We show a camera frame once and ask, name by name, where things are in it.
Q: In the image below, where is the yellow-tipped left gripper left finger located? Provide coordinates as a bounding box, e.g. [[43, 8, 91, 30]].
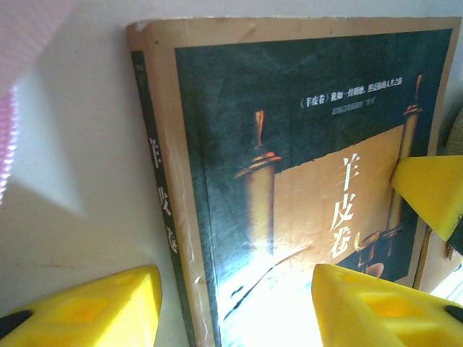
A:
[[0, 265, 163, 347]]

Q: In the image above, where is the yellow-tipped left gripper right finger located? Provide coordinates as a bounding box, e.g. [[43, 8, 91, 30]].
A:
[[311, 263, 463, 347]]

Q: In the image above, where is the brown paperback book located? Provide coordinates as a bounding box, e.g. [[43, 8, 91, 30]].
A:
[[125, 16, 463, 347]]

